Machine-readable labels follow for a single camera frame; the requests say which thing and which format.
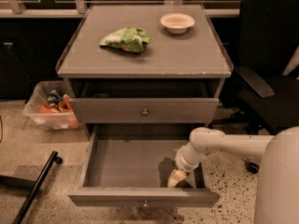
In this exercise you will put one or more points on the grey top drawer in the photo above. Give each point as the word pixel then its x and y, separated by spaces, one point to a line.
pixel 144 101

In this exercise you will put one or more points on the metal window railing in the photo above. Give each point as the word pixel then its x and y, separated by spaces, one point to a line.
pixel 78 0

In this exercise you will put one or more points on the black metal stand leg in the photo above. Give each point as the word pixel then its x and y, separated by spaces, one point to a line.
pixel 32 185

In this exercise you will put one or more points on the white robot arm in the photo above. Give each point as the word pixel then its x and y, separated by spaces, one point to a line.
pixel 277 200

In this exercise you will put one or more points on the white paper bowl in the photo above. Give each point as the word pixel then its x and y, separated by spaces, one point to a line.
pixel 177 23

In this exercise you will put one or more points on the grey drawer cabinet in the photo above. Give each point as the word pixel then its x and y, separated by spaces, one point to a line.
pixel 195 55

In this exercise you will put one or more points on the grey drawer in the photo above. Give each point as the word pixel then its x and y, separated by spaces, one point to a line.
pixel 129 165
pixel 144 101

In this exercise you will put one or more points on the black office chair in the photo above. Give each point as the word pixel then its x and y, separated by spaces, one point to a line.
pixel 264 84

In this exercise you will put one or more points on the clear plastic storage bin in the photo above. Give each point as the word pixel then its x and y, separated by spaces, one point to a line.
pixel 49 121

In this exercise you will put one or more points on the green chip bag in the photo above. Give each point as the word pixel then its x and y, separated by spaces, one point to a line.
pixel 130 39

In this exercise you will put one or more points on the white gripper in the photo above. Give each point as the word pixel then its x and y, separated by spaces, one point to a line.
pixel 181 163

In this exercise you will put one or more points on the orange items in bin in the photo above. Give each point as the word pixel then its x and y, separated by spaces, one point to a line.
pixel 57 102

